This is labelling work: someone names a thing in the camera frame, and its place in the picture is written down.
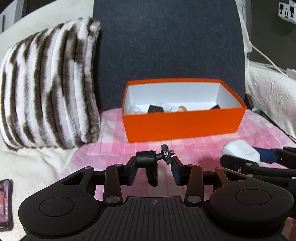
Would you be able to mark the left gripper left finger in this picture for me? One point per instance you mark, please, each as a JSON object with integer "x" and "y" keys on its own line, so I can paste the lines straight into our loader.
{"x": 118, "y": 175}

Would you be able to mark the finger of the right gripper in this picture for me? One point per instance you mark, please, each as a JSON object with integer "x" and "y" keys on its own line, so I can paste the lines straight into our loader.
{"x": 237, "y": 164}
{"x": 266, "y": 155}

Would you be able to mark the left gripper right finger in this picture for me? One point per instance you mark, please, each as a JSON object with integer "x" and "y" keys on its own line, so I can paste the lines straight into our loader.
{"x": 190, "y": 176}

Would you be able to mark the black ball head mount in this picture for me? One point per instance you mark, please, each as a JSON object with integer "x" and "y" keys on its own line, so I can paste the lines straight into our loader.
{"x": 148, "y": 160}

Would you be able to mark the dark blue cylindrical bottle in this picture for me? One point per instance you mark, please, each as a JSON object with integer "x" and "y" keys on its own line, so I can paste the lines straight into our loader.
{"x": 216, "y": 107}

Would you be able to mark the black phone clamp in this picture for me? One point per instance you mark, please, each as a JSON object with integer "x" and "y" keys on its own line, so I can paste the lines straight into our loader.
{"x": 155, "y": 109}

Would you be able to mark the brown gourd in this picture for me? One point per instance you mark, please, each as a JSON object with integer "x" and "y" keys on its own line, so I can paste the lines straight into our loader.
{"x": 181, "y": 108}

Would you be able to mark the pink plaid blanket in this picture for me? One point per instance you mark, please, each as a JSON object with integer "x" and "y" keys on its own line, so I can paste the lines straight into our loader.
{"x": 113, "y": 148}

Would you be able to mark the white lace sofa cover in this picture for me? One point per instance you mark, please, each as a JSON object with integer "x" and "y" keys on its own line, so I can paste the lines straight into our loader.
{"x": 271, "y": 92}

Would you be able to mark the orange cardboard box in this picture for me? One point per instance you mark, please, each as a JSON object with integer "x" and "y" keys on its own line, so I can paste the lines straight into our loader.
{"x": 197, "y": 95}

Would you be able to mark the white power adapter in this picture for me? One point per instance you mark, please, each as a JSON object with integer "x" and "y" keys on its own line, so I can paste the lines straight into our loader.
{"x": 291, "y": 73}

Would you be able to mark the striped furry pillow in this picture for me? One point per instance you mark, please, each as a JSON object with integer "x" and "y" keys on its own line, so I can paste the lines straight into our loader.
{"x": 47, "y": 88}

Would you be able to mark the smartphone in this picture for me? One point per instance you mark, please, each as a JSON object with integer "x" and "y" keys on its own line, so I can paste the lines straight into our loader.
{"x": 6, "y": 214}

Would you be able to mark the dark grey back cushion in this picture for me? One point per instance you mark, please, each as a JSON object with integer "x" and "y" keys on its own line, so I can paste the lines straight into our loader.
{"x": 166, "y": 39}

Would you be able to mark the mickey mouse box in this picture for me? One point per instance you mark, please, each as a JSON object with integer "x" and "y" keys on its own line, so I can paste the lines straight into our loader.
{"x": 286, "y": 11}

